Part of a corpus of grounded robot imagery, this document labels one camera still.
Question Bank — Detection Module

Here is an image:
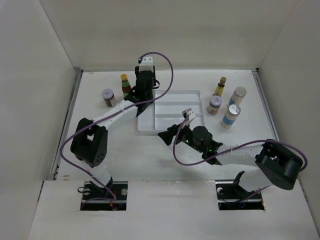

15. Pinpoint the grey cap white shaker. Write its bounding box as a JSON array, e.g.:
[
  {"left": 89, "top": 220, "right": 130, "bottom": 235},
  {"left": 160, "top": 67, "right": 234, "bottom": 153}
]
[{"left": 228, "top": 86, "right": 247, "bottom": 106}]

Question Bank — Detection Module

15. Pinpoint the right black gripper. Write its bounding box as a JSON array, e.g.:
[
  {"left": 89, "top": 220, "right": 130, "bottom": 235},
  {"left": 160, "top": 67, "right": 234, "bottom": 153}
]
[{"left": 158, "top": 120, "right": 204, "bottom": 153}]

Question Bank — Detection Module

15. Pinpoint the white divided plastic tray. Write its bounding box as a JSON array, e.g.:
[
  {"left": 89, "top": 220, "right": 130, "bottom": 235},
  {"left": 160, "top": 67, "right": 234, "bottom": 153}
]
[{"left": 137, "top": 90, "right": 205, "bottom": 136}]

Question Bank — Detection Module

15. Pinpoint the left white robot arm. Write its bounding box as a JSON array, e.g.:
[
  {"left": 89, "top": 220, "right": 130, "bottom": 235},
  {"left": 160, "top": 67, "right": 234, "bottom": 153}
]
[{"left": 70, "top": 64, "right": 156, "bottom": 200}]

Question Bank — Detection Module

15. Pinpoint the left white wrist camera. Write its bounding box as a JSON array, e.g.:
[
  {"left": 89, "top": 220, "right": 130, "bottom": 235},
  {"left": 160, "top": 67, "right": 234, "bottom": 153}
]
[{"left": 138, "top": 55, "right": 154, "bottom": 72}]

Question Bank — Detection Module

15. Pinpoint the small yellow oil bottle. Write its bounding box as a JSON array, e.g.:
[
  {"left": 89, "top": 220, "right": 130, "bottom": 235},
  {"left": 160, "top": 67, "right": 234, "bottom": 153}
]
[{"left": 213, "top": 76, "right": 227, "bottom": 97}]

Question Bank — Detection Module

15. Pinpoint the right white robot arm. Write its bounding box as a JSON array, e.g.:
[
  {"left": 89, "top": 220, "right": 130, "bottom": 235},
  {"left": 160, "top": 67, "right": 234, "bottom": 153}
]
[{"left": 158, "top": 124, "right": 307, "bottom": 198}]

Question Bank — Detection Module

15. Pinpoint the right metal table rail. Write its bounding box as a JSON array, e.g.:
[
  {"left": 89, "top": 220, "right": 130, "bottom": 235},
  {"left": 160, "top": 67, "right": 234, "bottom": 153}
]
[{"left": 251, "top": 70, "right": 279, "bottom": 140}]

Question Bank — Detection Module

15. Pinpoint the yellow cap chili sauce bottle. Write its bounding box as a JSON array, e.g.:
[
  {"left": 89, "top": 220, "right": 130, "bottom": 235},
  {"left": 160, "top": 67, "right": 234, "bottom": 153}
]
[{"left": 120, "top": 74, "right": 132, "bottom": 97}]

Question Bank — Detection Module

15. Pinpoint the metal table rail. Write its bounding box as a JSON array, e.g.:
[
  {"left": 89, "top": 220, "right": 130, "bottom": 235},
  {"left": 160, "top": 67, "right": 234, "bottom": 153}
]
[
  {"left": 48, "top": 67, "right": 83, "bottom": 180},
  {"left": 251, "top": 70, "right": 279, "bottom": 140}
]

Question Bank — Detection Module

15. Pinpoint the white flip cap shaker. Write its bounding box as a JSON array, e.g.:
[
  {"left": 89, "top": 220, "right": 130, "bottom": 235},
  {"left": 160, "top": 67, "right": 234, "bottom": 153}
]
[{"left": 220, "top": 104, "right": 241, "bottom": 129}]

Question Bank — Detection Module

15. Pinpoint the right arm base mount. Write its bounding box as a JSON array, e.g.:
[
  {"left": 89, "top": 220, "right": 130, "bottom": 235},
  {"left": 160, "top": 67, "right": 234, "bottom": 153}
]
[{"left": 215, "top": 171, "right": 265, "bottom": 211}]

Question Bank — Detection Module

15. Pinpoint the white lid brown sauce jar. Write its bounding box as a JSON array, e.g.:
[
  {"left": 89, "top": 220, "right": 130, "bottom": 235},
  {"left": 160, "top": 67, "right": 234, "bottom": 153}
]
[{"left": 207, "top": 95, "right": 222, "bottom": 115}]

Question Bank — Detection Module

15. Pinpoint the left metal table rail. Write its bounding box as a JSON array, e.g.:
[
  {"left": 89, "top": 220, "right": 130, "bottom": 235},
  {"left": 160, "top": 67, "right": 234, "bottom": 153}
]
[{"left": 48, "top": 67, "right": 83, "bottom": 180}]

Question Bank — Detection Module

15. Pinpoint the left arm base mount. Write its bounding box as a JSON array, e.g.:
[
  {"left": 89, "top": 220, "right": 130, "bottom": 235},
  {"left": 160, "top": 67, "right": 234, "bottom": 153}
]
[{"left": 77, "top": 181, "right": 129, "bottom": 212}]

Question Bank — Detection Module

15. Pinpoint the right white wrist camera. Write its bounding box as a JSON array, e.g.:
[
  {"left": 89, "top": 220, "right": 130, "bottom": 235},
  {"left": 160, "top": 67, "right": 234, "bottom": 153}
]
[{"left": 182, "top": 108, "right": 196, "bottom": 126}]

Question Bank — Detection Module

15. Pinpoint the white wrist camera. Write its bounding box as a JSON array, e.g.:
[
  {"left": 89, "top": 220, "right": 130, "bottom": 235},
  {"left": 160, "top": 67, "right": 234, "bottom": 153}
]
[
  {"left": 182, "top": 108, "right": 196, "bottom": 126},
  {"left": 138, "top": 55, "right": 154, "bottom": 72}
]

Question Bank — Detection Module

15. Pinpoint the white lid dark sauce jar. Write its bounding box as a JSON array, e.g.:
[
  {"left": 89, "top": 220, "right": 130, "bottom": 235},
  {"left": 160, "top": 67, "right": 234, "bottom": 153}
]
[{"left": 101, "top": 88, "right": 117, "bottom": 108}]

